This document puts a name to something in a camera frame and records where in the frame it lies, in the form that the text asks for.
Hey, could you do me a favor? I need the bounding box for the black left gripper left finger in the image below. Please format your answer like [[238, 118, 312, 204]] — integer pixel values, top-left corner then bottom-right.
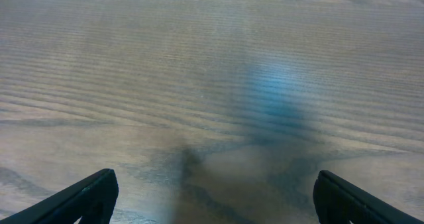
[[1, 168, 119, 224]]

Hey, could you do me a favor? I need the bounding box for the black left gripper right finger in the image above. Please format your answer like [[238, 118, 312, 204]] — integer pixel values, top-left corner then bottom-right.
[[313, 170, 423, 224]]

